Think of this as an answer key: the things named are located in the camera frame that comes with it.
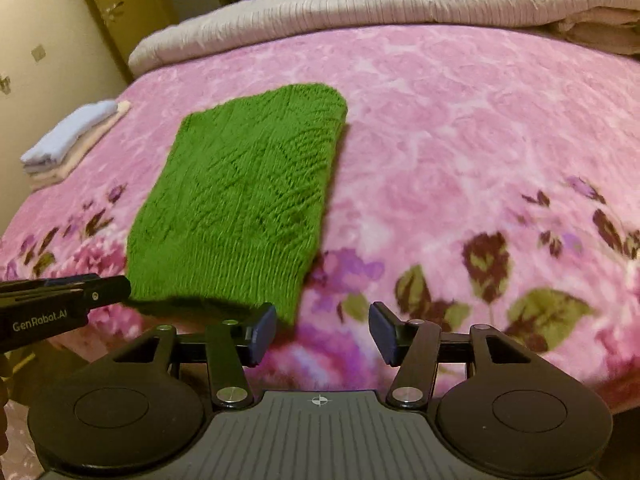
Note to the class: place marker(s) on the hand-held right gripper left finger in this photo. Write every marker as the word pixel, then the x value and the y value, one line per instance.
pixel 262 332

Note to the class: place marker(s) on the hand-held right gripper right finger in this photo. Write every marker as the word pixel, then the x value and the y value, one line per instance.
pixel 382 332

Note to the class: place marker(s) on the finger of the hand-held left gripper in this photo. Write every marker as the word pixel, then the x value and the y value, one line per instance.
pixel 107 290

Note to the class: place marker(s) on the green knitted sweater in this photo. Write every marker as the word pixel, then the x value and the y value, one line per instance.
pixel 240 185

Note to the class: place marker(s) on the beige folded garment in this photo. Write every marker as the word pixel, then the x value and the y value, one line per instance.
pixel 65 170

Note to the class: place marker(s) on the light blue folded garment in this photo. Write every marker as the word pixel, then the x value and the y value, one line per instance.
pixel 70 132

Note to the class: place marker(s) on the pink floral blanket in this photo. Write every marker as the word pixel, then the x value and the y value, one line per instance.
pixel 450 135

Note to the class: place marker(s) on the white folded quilt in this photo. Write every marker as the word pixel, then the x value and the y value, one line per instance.
pixel 300 15

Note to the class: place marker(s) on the beige folded blanket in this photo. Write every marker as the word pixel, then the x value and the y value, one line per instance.
pixel 600 30

